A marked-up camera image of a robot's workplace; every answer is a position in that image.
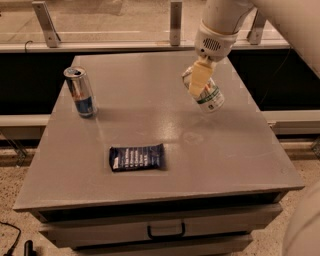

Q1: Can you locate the right metal railing bracket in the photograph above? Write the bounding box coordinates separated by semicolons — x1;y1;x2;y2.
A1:
247;11;266;45

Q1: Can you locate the white green 7up can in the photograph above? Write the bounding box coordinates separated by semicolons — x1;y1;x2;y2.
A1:
182;66;225;113

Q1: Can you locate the left metal railing bracket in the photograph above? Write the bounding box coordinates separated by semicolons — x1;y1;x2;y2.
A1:
32;1;61;48

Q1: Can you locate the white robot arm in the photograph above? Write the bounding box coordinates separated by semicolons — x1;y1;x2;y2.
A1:
191;0;320;256

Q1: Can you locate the middle metal railing bracket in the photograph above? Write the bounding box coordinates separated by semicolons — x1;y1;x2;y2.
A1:
169;0;182;46

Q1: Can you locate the black floor cable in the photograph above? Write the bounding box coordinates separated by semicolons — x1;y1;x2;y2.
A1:
0;221;22;256

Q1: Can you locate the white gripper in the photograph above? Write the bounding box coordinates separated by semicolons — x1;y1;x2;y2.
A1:
189;21;239;98

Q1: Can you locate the silver blue Red Bull can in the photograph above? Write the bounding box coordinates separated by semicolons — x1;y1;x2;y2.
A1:
63;66;97;118

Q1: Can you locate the metal railing bracket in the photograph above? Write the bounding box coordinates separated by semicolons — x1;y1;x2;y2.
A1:
169;0;182;46
32;1;61;48
247;11;266;45

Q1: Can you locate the black drawer handle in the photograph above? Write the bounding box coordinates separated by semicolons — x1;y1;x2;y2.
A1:
147;222;186;240

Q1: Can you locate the dark blue snack packet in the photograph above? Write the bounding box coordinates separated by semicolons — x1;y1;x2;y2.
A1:
109;144;164;172

